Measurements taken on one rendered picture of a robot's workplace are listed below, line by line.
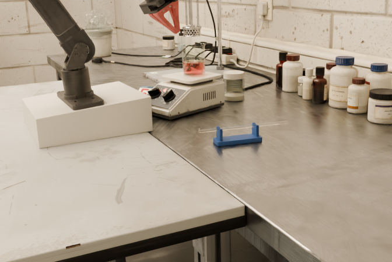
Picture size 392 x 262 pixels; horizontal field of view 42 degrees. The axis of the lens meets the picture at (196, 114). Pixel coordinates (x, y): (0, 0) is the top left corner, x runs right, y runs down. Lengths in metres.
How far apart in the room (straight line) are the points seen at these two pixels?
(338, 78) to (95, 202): 0.76
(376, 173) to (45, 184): 0.58
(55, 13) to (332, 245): 0.77
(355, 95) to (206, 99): 0.37
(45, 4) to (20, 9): 2.53
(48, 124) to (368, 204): 0.65
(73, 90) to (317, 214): 0.65
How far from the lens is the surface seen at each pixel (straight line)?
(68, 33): 1.17
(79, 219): 0.78
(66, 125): 1.12
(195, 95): 1.29
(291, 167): 0.95
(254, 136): 1.08
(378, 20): 1.50
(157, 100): 1.30
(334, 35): 1.64
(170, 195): 0.83
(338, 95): 1.36
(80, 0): 3.76
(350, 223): 0.76
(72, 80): 1.18
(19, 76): 3.74
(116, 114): 1.14
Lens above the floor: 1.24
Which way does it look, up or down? 15 degrees down
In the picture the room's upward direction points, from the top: 2 degrees counter-clockwise
